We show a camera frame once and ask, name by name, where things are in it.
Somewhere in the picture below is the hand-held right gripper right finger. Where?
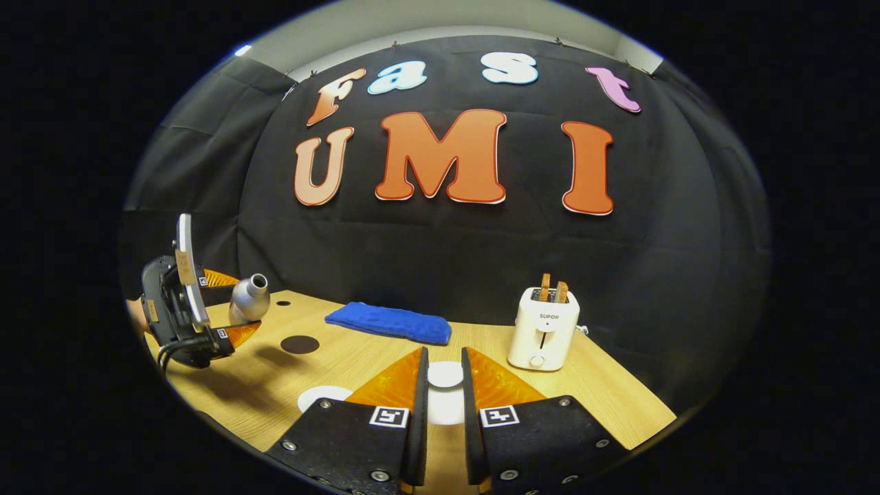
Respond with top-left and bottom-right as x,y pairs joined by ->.
461,346 -> 630,495

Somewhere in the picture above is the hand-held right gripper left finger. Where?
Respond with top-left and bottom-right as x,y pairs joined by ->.
265,346 -> 430,495

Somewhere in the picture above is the silver water bottle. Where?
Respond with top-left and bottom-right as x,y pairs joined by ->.
228,273 -> 272,325

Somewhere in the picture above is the white teacup lid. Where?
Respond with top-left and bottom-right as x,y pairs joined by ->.
426,361 -> 466,427

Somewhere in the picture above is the blue cloth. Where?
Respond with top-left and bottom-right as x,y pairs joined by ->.
324,301 -> 453,347

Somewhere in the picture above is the white toaster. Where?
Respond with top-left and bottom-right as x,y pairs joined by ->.
507,286 -> 581,373

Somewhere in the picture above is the black backdrop cloth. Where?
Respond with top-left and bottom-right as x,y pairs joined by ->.
120,34 -> 772,413

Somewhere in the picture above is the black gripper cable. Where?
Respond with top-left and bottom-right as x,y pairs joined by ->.
157,334 -> 207,373

